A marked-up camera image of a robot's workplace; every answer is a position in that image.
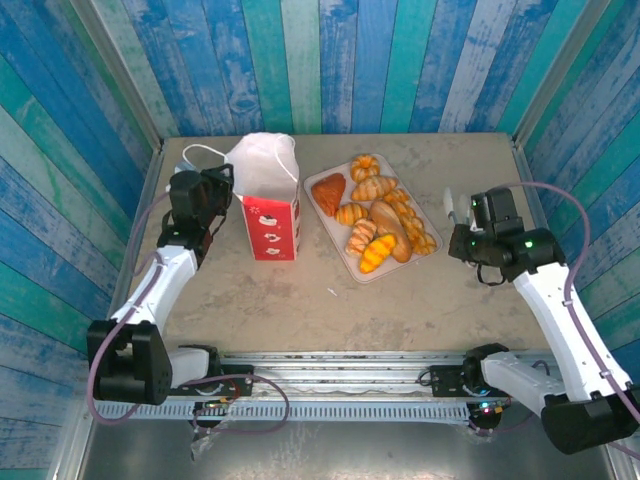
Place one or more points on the white silver tongs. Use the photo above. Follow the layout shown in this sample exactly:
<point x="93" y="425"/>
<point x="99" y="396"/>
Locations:
<point x="448" y="200"/>

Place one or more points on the red white paper bag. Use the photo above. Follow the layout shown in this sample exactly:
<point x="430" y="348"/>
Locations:
<point x="270" y="235"/>

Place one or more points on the yellow orange striped fake bread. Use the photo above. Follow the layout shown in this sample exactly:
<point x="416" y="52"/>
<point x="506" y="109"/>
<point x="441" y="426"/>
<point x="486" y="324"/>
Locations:
<point x="377" y="252"/>

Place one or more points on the pink white striped fake bread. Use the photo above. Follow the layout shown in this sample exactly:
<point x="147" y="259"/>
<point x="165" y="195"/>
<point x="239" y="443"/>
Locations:
<point x="361" y="237"/>

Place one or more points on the red-brown triangular fake bread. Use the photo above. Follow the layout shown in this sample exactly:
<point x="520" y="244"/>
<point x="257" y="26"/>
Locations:
<point x="330" y="194"/>

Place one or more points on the small round striped fake bun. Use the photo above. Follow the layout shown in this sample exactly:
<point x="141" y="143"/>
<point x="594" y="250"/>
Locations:
<point x="351" y="214"/>

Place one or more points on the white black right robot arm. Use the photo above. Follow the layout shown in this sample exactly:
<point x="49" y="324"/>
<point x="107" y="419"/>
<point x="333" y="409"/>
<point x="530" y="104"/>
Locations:
<point x="560" y="320"/>

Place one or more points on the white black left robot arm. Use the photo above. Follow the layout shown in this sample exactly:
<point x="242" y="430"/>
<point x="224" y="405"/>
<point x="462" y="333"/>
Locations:
<point x="160" y="285"/>

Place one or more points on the pale plastic serving tray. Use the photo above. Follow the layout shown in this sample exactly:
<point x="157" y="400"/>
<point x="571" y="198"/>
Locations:
<point x="327" y="227"/>

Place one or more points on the controller board with LEDs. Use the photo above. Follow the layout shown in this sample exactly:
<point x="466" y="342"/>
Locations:
<point x="487" y="410"/>
<point x="212" y="404"/>

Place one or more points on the clear plastic scrap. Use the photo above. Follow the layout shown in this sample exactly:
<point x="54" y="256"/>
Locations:
<point x="200" y="445"/>

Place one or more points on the steel sheet shelf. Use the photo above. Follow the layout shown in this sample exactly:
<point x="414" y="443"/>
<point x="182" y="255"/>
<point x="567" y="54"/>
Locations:
<point x="350" y="450"/>

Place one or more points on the aluminium table side rail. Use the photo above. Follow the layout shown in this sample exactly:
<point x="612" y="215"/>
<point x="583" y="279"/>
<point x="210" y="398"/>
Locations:
<point x="144" y="200"/>
<point x="535" y="200"/>

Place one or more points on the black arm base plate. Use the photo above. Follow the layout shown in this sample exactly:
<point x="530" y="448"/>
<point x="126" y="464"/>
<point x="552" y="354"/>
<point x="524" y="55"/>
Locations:
<point x="240" y="380"/>
<point x="442" y="380"/>

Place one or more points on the aluminium corner post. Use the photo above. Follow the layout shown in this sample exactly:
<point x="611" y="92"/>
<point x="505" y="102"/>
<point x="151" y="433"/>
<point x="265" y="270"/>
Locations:
<point x="124" y="75"/>
<point x="553" y="75"/>

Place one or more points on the aluminium mounting rail beam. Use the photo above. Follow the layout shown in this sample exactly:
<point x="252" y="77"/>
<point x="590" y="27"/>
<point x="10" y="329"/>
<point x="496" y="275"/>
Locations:
<point x="350" y="372"/>

